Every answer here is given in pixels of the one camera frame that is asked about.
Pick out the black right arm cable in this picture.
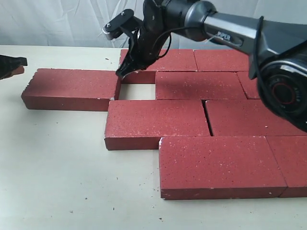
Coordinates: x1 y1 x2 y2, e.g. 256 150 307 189
152 8 264 84

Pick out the red brick third row right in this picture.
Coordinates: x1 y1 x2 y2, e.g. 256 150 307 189
236 71 260 99

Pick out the red brick back row left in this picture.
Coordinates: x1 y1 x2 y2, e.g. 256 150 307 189
122 49 198 84

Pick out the red brick back row right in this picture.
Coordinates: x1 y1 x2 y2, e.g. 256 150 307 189
194 49 249 72

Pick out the red brick moved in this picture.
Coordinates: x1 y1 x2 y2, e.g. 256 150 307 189
155 72 246 100

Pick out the red brick middle row right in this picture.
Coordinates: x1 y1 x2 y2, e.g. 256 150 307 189
205 99 307 136

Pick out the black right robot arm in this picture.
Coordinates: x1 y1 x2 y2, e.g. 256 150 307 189
116 0 307 131

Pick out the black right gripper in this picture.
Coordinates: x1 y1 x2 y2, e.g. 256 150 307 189
116 26 168 79

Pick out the red brick front row left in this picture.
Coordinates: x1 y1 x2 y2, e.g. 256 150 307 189
159 136 287 200

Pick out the white backdrop cloth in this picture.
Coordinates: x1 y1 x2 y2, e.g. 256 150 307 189
0 0 307 48

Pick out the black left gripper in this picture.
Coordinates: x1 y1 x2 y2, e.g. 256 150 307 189
0 55 27 80

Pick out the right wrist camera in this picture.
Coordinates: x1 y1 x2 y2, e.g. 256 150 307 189
102 9 143 40

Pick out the red brick front row right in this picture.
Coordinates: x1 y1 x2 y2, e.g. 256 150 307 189
266 136 307 198

